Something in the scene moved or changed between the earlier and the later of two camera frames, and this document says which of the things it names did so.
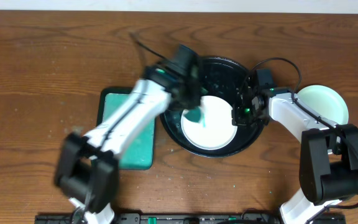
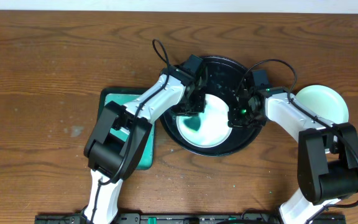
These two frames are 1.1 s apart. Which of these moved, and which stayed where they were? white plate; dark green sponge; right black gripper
Moved: dark green sponge
Stayed: right black gripper; white plate
